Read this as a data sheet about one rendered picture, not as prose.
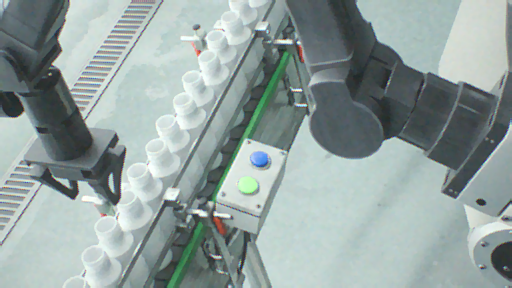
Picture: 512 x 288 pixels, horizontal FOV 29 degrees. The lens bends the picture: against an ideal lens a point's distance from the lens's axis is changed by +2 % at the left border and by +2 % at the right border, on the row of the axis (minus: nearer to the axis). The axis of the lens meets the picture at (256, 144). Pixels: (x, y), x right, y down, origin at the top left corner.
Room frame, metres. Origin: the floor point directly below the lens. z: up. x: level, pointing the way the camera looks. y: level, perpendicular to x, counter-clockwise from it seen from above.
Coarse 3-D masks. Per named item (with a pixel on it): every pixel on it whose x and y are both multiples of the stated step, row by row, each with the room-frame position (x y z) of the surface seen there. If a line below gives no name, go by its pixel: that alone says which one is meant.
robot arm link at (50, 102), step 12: (48, 72) 0.94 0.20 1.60; (60, 72) 0.93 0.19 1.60; (36, 84) 0.92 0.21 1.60; (48, 84) 0.92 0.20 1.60; (60, 84) 0.92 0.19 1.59; (12, 96) 0.94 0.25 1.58; (24, 96) 0.91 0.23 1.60; (36, 96) 0.90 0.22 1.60; (48, 96) 0.90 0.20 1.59; (60, 96) 0.91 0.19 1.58; (72, 96) 0.93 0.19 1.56; (12, 108) 0.94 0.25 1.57; (24, 108) 0.92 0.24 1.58; (36, 108) 0.90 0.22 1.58; (48, 108) 0.90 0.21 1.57; (60, 108) 0.91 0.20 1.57; (72, 108) 0.92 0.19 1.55; (36, 120) 0.91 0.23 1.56; (48, 120) 0.90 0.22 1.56; (60, 120) 0.91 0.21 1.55
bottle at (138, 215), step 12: (132, 192) 1.18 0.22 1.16; (120, 204) 1.16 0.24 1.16; (132, 204) 1.15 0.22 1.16; (144, 204) 1.18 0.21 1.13; (120, 216) 1.17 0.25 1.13; (132, 216) 1.15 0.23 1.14; (144, 216) 1.15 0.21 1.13; (132, 228) 1.14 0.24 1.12; (144, 228) 1.14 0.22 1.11; (156, 228) 1.15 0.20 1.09; (156, 240) 1.14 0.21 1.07; (144, 252) 1.14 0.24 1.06; (156, 252) 1.14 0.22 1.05; (168, 252) 1.15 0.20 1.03; (168, 264) 1.14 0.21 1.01
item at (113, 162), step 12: (120, 144) 0.94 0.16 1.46; (108, 156) 0.91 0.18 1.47; (120, 156) 0.92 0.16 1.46; (60, 168) 0.90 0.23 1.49; (108, 168) 0.89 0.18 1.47; (120, 168) 0.92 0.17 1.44; (84, 180) 0.89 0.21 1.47; (96, 180) 0.88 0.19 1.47; (108, 180) 0.89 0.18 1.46; (120, 180) 0.92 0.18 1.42; (108, 192) 0.89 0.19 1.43; (120, 192) 0.92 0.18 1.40
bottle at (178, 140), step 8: (160, 120) 1.33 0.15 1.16; (168, 120) 1.34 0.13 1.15; (176, 120) 1.32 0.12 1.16; (160, 128) 1.31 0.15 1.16; (168, 128) 1.30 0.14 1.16; (176, 128) 1.31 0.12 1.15; (160, 136) 1.31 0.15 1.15; (168, 136) 1.30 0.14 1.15; (176, 136) 1.30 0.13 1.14; (184, 136) 1.31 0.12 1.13; (168, 144) 1.30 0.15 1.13; (176, 144) 1.30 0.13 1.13; (184, 144) 1.30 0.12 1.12; (192, 144) 1.31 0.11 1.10; (176, 152) 1.29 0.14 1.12; (184, 152) 1.29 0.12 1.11; (192, 160) 1.30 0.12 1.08; (192, 168) 1.29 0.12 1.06; (200, 168) 1.31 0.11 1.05; (192, 176) 1.29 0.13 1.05; (200, 176) 1.30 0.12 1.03; (192, 184) 1.29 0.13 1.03
